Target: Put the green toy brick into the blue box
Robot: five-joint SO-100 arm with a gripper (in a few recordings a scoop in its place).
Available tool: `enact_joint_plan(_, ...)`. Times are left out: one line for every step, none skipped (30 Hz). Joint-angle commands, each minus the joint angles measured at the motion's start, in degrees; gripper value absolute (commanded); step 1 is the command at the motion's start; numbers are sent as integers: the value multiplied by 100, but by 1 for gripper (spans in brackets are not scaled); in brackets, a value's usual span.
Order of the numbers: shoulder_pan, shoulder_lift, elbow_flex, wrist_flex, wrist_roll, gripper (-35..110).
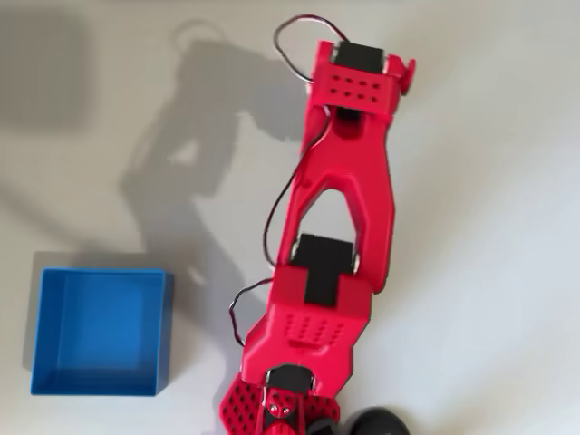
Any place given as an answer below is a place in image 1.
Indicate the red perforated robot base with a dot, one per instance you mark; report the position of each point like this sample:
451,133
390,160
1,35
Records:
240,408

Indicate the red robot arm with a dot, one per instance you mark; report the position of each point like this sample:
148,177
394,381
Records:
362,181

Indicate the blue plastic box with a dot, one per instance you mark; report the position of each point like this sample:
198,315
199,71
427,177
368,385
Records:
104,326

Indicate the black round object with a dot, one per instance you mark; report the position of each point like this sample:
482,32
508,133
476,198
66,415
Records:
378,423

